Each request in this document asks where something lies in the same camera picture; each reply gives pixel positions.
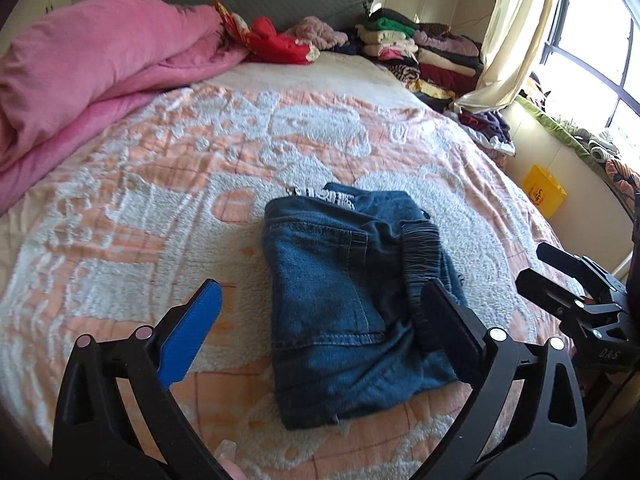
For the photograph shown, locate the purple clothes pile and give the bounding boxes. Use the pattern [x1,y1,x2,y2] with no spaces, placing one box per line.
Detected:
[445,107,516,156]

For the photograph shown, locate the stack of folded clothes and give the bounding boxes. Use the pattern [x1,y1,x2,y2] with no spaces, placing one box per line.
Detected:
[345,7,485,111]

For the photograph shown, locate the mauve fluffy cloth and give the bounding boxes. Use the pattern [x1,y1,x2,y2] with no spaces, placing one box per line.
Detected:
[287,16,349,48]

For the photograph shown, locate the blue denim pants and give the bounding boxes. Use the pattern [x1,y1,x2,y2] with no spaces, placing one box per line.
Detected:
[261,182,468,431]

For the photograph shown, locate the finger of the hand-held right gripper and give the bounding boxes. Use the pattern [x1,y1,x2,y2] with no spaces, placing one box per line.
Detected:
[515,268,593,331]
[536,241,622,297]

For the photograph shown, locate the red patterned cloth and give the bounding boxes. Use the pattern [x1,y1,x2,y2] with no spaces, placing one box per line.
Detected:
[214,0,321,66]

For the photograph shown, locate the white fleece bed sheet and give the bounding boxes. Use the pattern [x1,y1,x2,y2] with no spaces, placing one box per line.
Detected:
[210,50,431,111]

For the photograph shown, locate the black framed window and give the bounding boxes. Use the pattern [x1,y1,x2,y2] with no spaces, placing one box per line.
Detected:
[530,0,640,146]

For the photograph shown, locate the grey and white socks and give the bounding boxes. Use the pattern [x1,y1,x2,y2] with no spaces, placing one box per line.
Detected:
[586,130,622,162]

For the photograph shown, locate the person's left hand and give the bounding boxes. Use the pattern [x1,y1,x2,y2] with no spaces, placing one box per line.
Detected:
[216,440,248,480]

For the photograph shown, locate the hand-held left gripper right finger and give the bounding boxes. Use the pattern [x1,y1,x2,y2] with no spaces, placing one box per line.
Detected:
[415,280,588,480]

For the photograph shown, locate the pink duvet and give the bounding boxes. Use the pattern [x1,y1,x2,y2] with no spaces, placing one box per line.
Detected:
[0,0,251,216]

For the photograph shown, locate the yellow bin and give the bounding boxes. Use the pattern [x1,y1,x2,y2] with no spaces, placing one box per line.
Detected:
[521,162,570,218]

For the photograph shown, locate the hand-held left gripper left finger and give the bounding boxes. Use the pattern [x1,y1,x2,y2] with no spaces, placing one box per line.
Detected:
[50,279,224,480]

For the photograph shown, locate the cream curtain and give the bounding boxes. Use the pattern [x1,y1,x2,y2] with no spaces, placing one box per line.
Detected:
[457,0,563,113]

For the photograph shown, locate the green window sill cloth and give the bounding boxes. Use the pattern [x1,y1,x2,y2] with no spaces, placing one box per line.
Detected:
[515,95,640,196]

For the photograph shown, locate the peach and white fleece blanket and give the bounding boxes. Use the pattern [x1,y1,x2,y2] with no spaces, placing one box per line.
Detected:
[0,82,586,480]

